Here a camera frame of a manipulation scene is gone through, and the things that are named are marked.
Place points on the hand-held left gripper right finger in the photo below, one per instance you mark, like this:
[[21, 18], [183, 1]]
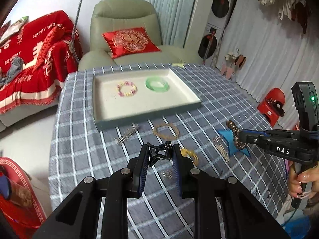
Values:
[[177, 174]]

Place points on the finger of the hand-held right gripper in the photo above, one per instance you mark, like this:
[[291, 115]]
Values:
[[256, 132], [250, 140]]

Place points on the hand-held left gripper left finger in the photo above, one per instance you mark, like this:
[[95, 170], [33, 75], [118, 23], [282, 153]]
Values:
[[142, 171]]

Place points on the silver heart-shaped hair clip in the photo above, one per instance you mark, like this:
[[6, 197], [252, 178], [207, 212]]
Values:
[[168, 173]]

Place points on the black hair claw clip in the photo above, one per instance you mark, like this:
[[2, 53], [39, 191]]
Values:
[[155, 158]]

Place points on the silver spring hair clip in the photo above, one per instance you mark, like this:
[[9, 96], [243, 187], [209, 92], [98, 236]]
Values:
[[127, 134]]

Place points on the white jewelry tray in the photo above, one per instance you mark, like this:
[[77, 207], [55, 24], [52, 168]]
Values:
[[149, 104]]

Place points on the person's right hand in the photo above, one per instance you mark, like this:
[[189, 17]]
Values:
[[302, 178]]

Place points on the blue star-shaped paper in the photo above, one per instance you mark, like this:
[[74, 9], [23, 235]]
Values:
[[228, 139]]

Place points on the red plastic stool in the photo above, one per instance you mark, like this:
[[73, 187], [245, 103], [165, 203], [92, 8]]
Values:
[[270, 102]]

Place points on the grey plaid tablecloth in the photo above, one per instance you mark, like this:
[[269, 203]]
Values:
[[99, 154]]

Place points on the blue plastic bag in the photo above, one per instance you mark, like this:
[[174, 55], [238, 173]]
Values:
[[297, 225]]

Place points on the white curtain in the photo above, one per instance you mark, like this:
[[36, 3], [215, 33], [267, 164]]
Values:
[[261, 54]]

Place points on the green translucent bangle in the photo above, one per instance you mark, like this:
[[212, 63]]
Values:
[[149, 86]]

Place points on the white washing machine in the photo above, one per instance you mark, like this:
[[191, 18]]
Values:
[[208, 43]]

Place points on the yellow star-shaped paper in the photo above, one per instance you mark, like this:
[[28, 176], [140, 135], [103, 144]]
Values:
[[178, 65]]

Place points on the red patterned bag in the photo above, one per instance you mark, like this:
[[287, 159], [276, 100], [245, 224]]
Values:
[[20, 199]]

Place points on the grey sofa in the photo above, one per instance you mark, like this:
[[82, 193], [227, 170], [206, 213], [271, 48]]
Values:
[[25, 119]]

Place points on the red embroidered cushion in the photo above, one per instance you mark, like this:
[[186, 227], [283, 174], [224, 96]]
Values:
[[129, 42]]

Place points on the white stacked dryer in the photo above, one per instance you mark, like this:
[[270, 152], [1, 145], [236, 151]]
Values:
[[220, 3]]

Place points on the hanging clothes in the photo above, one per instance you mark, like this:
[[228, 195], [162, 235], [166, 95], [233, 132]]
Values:
[[286, 0]]

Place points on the red printed blanket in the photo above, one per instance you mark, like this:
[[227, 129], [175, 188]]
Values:
[[37, 79]]

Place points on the teal ribbed curtain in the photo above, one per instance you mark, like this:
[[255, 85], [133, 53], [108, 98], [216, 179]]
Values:
[[174, 10]]

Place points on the green leather armchair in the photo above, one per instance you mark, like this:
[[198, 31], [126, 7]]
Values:
[[124, 17]]

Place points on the grey cloth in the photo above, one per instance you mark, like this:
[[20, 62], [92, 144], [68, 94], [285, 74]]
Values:
[[16, 66]]

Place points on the printed pillow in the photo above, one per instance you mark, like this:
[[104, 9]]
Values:
[[15, 27]]

